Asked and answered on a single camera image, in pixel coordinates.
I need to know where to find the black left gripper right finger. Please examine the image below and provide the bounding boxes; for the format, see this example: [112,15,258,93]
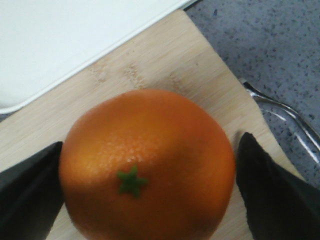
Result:
[236,132,320,240]

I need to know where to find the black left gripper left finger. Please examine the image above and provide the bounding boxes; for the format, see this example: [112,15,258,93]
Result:
[0,141,64,240]

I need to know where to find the orange fruit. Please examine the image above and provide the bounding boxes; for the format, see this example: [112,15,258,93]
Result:
[59,89,235,240]

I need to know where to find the white rectangular tray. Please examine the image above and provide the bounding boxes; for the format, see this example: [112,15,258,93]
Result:
[0,0,191,114]

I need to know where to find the wooden cutting board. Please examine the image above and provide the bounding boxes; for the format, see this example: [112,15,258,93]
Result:
[0,10,299,240]

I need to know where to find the metal cutting board handle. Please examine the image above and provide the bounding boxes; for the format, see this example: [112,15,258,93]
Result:
[239,78,320,166]

